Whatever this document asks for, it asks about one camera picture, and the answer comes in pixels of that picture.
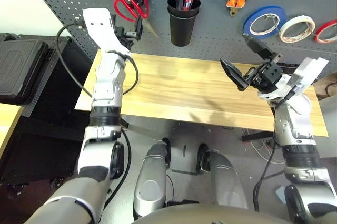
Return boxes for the black cable loop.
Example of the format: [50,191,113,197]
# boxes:
[325,82,337,95]

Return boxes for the white tape roll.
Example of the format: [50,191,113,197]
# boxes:
[279,15,316,43]

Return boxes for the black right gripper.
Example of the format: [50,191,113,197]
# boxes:
[220,34,283,93]

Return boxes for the thin black cable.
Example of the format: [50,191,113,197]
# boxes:
[165,172,176,203]

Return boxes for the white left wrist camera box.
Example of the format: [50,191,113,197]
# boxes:
[82,8,132,58]

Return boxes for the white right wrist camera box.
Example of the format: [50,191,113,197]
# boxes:
[257,57,329,101]

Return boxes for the grey foot pedal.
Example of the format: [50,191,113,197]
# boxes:
[274,186,286,204]

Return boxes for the black cabinet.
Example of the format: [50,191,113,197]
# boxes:
[0,33,93,196]

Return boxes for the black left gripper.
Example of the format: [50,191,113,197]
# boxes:
[115,18,144,50]

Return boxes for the black left robot foot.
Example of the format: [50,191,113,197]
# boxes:
[162,137,172,169]

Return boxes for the red handled scissors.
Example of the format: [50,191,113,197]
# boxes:
[113,0,160,38]

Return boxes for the black plastic tool case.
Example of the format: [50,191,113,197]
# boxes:
[279,62,303,75]

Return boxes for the silver right robot leg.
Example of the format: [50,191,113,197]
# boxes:
[204,149,248,209]

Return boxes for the silver robot leg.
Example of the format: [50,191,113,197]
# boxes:
[204,149,248,209]
[133,141,169,219]

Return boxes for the white cable bundle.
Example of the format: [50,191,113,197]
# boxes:
[250,139,277,161]

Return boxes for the red tape roll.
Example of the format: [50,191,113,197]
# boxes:
[314,19,337,45]

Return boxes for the silver left robot leg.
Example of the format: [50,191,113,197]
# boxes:
[133,141,169,219]

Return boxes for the black cup holder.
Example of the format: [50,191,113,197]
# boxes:
[167,0,202,48]

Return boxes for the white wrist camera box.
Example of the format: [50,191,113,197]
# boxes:
[82,8,132,58]
[257,57,329,101]

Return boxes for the black right robot foot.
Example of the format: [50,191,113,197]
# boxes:
[197,142,211,175]

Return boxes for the black ribbed equipment case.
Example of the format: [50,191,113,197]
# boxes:
[0,39,49,104]

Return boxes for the blue tape roll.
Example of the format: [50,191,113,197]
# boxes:
[243,5,288,40]

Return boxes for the grey robot torso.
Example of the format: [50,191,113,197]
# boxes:
[131,204,290,224]

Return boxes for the black robot foot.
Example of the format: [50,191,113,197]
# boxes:
[197,142,211,175]
[162,137,172,169]

